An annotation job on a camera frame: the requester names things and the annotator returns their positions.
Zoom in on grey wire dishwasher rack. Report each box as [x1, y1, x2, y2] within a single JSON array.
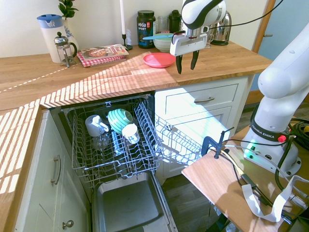
[[68, 97, 163, 189]]

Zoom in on pink plastic plate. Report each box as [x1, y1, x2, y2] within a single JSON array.
[[142, 52, 176, 69]]

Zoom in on green striped bowl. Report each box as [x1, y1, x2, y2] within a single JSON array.
[[107, 108, 134, 135]]

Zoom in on white blue floral vase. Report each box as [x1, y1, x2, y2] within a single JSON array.
[[63, 18, 80, 51]]

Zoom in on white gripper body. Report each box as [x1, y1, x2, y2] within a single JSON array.
[[169, 32, 209, 58]]

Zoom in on white drawer front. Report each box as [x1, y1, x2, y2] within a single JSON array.
[[165, 84, 239, 108]]

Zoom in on white blue filter jug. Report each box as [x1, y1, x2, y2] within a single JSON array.
[[36, 14, 67, 64]]

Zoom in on green leafy plant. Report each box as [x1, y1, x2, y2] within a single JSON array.
[[58, 0, 79, 20]]

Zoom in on black protein powder tub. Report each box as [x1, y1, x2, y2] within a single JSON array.
[[136, 10, 156, 49]]

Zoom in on black cables at base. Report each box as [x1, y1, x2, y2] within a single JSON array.
[[221, 144, 294, 219]]

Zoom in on pizza cover cookbook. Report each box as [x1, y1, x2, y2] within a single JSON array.
[[80, 43, 130, 59]]

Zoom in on glass French press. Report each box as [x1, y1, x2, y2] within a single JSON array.
[[54, 31, 78, 68]]

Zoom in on clear glass jar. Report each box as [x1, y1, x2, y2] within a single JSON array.
[[157, 16, 169, 34]]

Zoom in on black candle holder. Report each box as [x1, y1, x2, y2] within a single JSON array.
[[122, 33, 133, 51]]

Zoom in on large white mug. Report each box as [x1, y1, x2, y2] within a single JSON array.
[[84, 115, 109, 137]]

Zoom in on white flat ribbon cable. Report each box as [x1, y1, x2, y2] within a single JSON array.
[[241, 175, 309, 222]]

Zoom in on curved metal drawer handle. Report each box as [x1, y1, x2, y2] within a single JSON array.
[[194, 97, 215, 104]]

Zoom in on blue silicone spatula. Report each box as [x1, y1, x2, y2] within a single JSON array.
[[142, 33, 174, 41]]

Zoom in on black shaker bottle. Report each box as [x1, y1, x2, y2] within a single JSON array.
[[168, 10, 182, 34]]

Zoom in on tall white candle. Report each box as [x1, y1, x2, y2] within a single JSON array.
[[120, 0, 126, 35]]

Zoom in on small white mug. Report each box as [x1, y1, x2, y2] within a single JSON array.
[[121, 123, 140, 145]]

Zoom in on clear drinking glass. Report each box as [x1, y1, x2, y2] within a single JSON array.
[[91, 134, 111, 150]]

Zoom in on stainless steel kettle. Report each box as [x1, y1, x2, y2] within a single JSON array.
[[210, 11, 232, 46]]

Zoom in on black screw clamp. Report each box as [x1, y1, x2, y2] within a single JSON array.
[[201, 127, 235, 160]]

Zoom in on pale green ribbed bowl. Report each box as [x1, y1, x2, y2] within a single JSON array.
[[153, 33, 175, 53]]

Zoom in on steel dishwasher door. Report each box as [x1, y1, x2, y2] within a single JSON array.
[[93, 169, 178, 232]]

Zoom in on pale blue door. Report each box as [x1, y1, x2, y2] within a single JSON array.
[[257, 0, 309, 61]]

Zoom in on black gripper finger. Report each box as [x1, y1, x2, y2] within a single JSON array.
[[190, 50, 200, 71], [175, 54, 183, 75]]

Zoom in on black yellow cable bundle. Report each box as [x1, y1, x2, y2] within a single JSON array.
[[288, 117, 309, 151]]

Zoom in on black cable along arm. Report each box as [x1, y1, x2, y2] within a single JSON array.
[[209, 0, 283, 30]]

